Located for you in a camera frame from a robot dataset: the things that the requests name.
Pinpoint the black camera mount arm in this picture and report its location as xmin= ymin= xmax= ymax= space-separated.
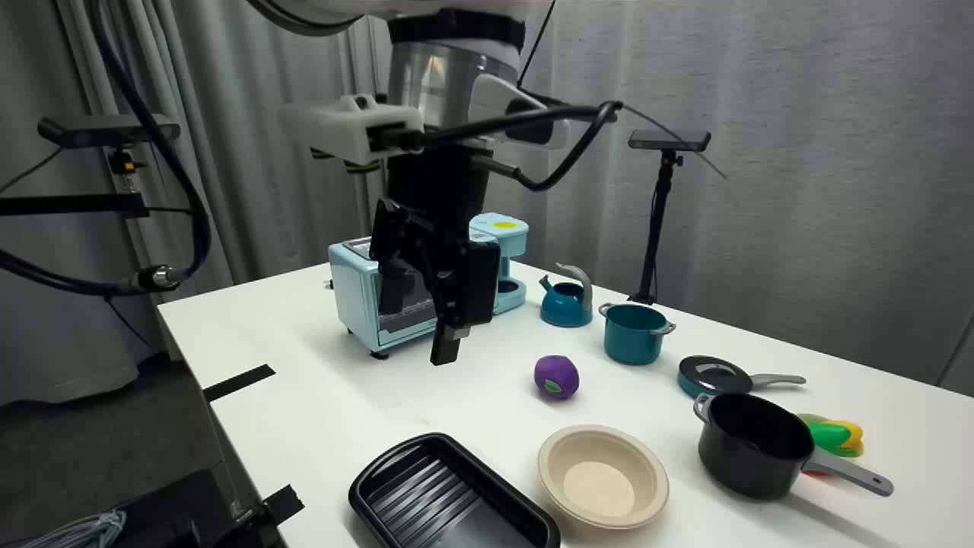
xmin=0 ymin=147 xmax=156 ymax=220

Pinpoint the grey curtain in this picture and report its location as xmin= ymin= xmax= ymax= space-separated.
xmin=0 ymin=0 xmax=974 ymax=407

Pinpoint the crumpled grey plastic bag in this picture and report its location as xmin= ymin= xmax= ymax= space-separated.
xmin=19 ymin=507 xmax=130 ymax=548

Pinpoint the green and yellow toy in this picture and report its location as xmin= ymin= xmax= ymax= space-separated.
xmin=796 ymin=411 xmax=869 ymax=458

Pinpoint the black bar camera on arm mount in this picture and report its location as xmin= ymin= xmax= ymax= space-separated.
xmin=38 ymin=112 xmax=184 ymax=151

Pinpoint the beige bowl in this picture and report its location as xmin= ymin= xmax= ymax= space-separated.
xmin=532 ymin=424 xmax=674 ymax=531

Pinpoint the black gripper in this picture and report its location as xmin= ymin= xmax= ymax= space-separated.
xmin=370 ymin=142 xmax=504 ymax=367

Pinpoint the long black tape strip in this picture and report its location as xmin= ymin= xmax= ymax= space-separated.
xmin=200 ymin=363 xmax=281 ymax=405

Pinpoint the teal toy pot with lid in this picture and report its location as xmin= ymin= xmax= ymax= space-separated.
xmin=598 ymin=299 xmax=679 ymax=367

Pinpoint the short black tape strip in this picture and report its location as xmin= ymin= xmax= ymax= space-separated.
xmin=256 ymin=484 xmax=308 ymax=527

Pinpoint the light blue toy toaster oven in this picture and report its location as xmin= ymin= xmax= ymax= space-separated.
xmin=327 ymin=235 xmax=482 ymax=359

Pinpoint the black bar camera on tripod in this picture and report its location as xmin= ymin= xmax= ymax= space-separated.
xmin=623 ymin=127 xmax=717 ymax=156

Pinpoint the black pot with grey handle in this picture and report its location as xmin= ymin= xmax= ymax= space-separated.
xmin=691 ymin=389 xmax=899 ymax=501

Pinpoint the black rectangular tray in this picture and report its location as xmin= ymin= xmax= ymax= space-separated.
xmin=346 ymin=428 xmax=564 ymax=548

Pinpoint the thick black cable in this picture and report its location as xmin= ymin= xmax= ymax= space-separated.
xmin=0 ymin=0 xmax=215 ymax=299

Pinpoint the teal toy pan grey handle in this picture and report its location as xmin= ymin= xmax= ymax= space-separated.
xmin=676 ymin=354 xmax=813 ymax=401

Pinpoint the teal toy kettle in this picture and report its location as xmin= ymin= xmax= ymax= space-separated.
xmin=535 ymin=259 xmax=598 ymax=328

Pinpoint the purple plush toy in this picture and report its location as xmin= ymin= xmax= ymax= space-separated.
xmin=532 ymin=354 xmax=583 ymax=401

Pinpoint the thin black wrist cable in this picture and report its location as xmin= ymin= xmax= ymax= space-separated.
xmin=370 ymin=96 xmax=626 ymax=195

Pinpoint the black camera tripod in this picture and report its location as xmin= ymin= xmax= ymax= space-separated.
xmin=629 ymin=149 xmax=681 ymax=303

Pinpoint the light blue toy coffee maker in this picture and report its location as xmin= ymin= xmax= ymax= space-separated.
xmin=465 ymin=209 xmax=532 ymax=316

